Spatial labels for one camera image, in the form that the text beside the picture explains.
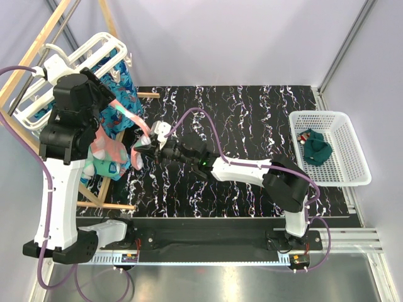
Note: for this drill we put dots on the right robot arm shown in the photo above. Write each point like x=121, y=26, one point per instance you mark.
x=285, y=183

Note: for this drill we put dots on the dark green sock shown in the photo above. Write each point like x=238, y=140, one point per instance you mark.
x=316, y=151

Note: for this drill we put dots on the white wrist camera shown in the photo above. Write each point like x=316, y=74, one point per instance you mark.
x=160, y=130
x=53, y=69

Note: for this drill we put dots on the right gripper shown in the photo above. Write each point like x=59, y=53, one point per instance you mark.
x=152, y=150

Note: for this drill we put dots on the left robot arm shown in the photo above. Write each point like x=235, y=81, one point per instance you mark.
x=63, y=149

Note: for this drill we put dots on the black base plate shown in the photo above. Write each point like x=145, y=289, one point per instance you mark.
x=210, y=236

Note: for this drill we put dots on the mint green sock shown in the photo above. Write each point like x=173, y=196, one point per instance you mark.
x=104, y=168

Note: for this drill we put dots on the wooden drying rack frame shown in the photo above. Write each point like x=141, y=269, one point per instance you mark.
x=91, y=200

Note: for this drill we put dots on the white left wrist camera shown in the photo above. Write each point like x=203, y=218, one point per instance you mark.
x=53, y=69

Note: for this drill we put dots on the blue sea-print sock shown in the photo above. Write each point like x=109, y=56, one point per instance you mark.
x=113, y=121

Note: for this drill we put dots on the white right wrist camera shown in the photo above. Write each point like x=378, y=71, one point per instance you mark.
x=160, y=130

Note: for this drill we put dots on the white plastic basket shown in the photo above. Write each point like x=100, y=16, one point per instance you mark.
x=347, y=166

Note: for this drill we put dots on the white cable duct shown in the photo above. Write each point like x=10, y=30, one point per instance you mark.
x=149, y=259

